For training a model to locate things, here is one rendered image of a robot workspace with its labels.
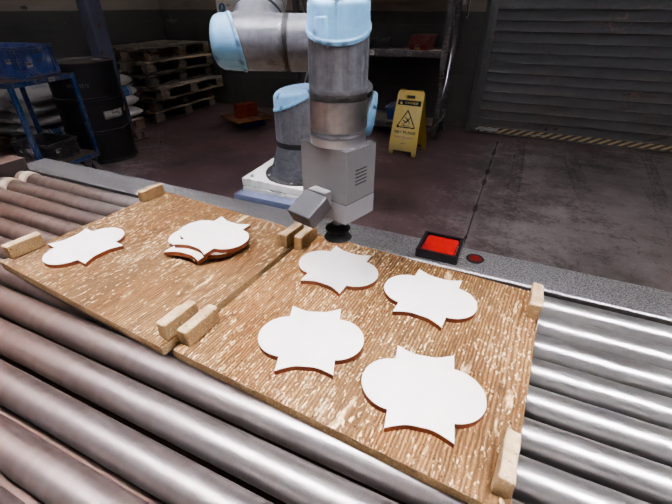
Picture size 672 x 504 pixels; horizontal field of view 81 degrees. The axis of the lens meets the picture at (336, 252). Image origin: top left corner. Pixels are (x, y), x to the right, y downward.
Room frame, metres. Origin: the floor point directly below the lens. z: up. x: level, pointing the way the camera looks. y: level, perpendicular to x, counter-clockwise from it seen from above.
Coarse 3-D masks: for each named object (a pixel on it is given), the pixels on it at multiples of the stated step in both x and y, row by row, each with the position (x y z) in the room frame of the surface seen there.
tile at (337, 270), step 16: (304, 256) 0.57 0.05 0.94; (320, 256) 0.57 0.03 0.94; (336, 256) 0.57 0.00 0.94; (352, 256) 0.57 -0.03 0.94; (368, 256) 0.57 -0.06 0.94; (304, 272) 0.52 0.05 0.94; (320, 272) 0.52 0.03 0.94; (336, 272) 0.52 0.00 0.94; (352, 272) 0.52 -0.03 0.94; (368, 272) 0.52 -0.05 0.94; (336, 288) 0.48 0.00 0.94; (352, 288) 0.48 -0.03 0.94
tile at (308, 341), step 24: (312, 312) 0.42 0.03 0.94; (336, 312) 0.42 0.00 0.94; (264, 336) 0.37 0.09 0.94; (288, 336) 0.37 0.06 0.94; (312, 336) 0.37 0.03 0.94; (336, 336) 0.37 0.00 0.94; (360, 336) 0.37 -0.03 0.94; (288, 360) 0.33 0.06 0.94; (312, 360) 0.33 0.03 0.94; (336, 360) 0.33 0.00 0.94
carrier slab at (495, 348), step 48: (288, 288) 0.49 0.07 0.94; (480, 288) 0.49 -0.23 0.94; (240, 336) 0.38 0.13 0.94; (384, 336) 0.38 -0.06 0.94; (432, 336) 0.38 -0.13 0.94; (480, 336) 0.38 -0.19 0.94; (528, 336) 0.38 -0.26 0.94; (240, 384) 0.31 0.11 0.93; (288, 384) 0.30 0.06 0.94; (336, 384) 0.30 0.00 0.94; (480, 384) 0.30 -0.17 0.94; (528, 384) 0.31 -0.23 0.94; (336, 432) 0.25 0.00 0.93; (384, 432) 0.24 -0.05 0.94; (480, 432) 0.24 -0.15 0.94; (432, 480) 0.20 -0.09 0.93; (480, 480) 0.20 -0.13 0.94
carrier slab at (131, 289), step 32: (96, 224) 0.70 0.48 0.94; (128, 224) 0.70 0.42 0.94; (160, 224) 0.70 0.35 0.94; (256, 224) 0.70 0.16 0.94; (32, 256) 0.58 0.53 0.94; (128, 256) 0.58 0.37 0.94; (160, 256) 0.58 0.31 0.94; (256, 256) 0.58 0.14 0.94; (64, 288) 0.49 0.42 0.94; (96, 288) 0.49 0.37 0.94; (128, 288) 0.49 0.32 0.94; (160, 288) 0.49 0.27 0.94; (192, 288) 0.49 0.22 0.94; (224, 288) 0.49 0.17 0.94; (128, 320) 0.41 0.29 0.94; (160, 352) 0.37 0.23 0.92
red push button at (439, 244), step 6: (426, 240) 0.65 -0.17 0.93; (432, 240) 0.65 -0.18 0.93; (438, 240) 0.65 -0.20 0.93; (444, 240) 0.65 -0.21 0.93; (450, 240) 0.65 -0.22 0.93; (456, 240) 0.65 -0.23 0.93; (426, 246) 0.63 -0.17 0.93; (432, 246) 0.63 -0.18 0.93; (438, 246) 0.63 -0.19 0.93; (444, 246) 0.63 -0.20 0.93; (450, 246) 0.63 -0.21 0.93; (456, 246) 0.63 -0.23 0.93; (444, 252) 0.60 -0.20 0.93; (450, 252) 0.60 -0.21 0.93
